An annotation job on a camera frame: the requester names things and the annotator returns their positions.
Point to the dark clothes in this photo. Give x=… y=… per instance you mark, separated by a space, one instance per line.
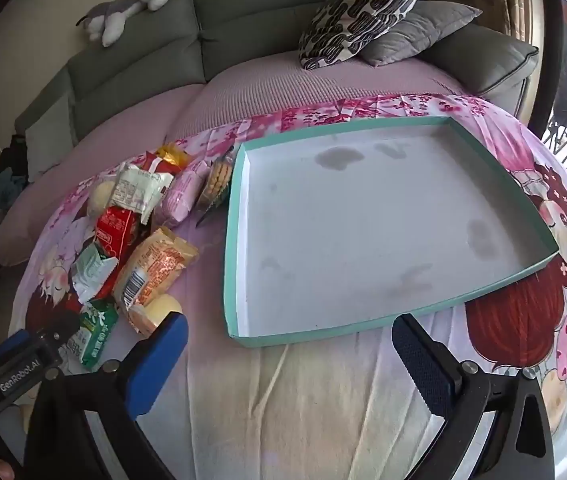
x=13 y=157

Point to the blue cloth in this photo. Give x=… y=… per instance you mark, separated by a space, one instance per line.
x=8 y=190

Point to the cream orange snack packet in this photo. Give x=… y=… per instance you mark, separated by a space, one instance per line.
x=156 y=267

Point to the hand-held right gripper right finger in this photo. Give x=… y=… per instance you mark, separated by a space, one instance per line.
x=423 y=365

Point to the cream bun clear wrapper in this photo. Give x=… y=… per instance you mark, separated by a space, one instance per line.
x=101 y=201
x=161 y=312

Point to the green white snack packet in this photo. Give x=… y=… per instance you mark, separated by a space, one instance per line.
x=88 y=272

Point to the pink snack packet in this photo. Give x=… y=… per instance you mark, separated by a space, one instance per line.
x=179 y=195

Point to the grey sofa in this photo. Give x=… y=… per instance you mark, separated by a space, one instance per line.
x=243 y=15

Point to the person's left hand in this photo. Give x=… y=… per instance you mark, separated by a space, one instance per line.
x=2 y=467

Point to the grey white plush toy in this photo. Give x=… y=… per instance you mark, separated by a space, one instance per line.
x=123 y=7

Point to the white cushion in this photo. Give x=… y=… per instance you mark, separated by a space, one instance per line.
x=48 y=142

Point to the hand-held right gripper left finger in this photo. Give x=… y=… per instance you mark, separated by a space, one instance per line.
x=158 y=362

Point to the black white patterned pillow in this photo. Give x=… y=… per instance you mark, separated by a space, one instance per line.
x=358 y=15

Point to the teal shallow cardboard box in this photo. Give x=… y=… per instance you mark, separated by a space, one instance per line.
x=363 y=230

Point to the orange yellow snack packet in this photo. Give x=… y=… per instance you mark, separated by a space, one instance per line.
x=169 y=156

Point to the grey pillow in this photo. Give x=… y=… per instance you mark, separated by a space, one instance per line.
x=423 y=30

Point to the printed cartoon blanket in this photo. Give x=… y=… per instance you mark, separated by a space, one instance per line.
x=313 y=400

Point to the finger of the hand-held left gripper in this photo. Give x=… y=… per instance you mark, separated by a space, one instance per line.
x=61 y=329
x=13 y=342

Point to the clear cookie packet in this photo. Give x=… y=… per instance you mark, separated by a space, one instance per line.
x=216 y=182

